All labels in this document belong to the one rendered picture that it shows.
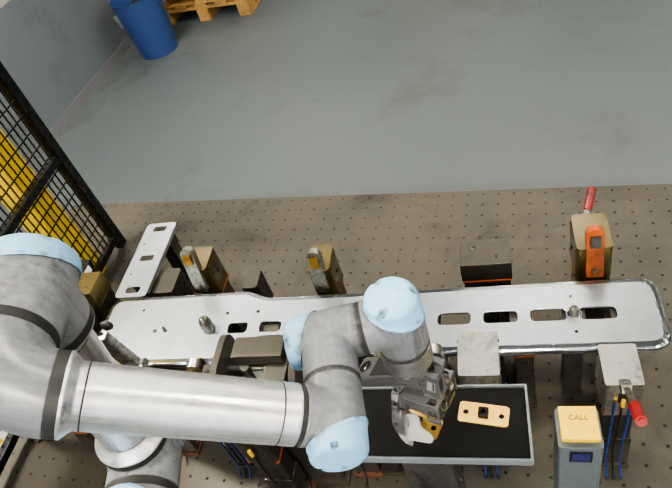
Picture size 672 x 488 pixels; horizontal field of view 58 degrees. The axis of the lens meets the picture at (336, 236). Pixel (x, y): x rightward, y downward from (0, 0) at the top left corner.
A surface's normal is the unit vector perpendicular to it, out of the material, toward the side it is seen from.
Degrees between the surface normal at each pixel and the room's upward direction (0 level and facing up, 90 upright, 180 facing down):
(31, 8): 90
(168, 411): 52
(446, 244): 0
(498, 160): 0
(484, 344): 0
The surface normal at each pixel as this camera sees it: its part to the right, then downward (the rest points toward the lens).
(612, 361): -0.24, -0.69
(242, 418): 0.29, 0.03
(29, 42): 0.95, -0.01
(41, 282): 0.73, -0.54
